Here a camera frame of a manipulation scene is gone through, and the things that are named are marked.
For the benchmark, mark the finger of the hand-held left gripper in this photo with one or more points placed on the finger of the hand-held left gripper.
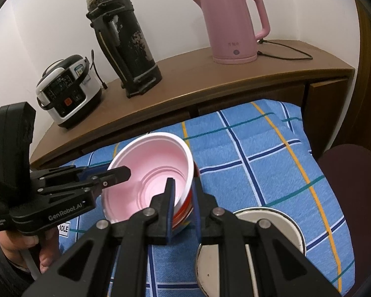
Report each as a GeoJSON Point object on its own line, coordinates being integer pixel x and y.
{"type": "Point", "coordinates": [117, 174]}
{"type": "Point", "coordinates": [91, 173]}

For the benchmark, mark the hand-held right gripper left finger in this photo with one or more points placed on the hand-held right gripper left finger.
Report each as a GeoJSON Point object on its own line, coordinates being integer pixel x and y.
{"type": "Point", "coordinates": [170, 210]}

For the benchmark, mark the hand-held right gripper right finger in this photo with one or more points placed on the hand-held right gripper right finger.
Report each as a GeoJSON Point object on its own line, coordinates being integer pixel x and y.
{"type": "Point", "coordinates": [197, 213]}

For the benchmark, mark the pink plastic bowl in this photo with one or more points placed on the pink plastic bowl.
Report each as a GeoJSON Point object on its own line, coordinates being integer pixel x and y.
{"type": "Point", "coordinates": [148, 167]}

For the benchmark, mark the white enamel metal bowl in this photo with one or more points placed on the white enamel metal bowl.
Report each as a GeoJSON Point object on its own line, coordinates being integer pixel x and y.
{"type": "Point", "coordinates": [210, 263]}

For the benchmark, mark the person's left hand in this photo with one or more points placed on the person's left hand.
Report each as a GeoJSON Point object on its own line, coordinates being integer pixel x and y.
{"type": "Point", "coordinates": [46, 250]}

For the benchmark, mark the white cloth label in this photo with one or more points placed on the white cloth label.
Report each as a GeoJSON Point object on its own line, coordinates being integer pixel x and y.
{"type": "Point", "coordinates": [65, 229]}

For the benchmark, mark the blue plaid cloth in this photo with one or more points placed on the blue plaid cloth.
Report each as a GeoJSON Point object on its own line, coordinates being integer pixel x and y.
{"type": "Point", "coordinates": [259, 167]}

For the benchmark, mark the white black rice cooker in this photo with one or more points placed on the white black rice cooker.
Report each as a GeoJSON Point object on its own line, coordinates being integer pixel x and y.
{"type": "Point", "coordinates": [65, 96]}

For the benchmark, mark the brown wooden cabinet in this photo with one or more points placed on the brown wooden cabinet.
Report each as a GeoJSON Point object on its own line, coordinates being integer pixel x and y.
{"type": "Point", "coordinates": [179, 77]}

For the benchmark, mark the black worn thermos flask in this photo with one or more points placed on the black worn thermos flask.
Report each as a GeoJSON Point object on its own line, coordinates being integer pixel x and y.
{"type": "Point", "coordinates": [126, 46]}

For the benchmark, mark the dark maroon chair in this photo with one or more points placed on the dark maroon chair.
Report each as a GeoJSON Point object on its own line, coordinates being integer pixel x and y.
{"type": "Point", "coordinates": [352, 185]}

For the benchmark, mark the pink electric kettle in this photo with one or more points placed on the pink electric kettle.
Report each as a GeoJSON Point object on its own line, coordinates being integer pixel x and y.
{"type": "Point", "coordinates": [228, 27]}

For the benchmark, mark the brown wooden panel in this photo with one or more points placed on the brown wooden panel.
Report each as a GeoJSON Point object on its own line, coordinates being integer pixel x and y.
{"type": "Point", "coordinates": [369, 77]}

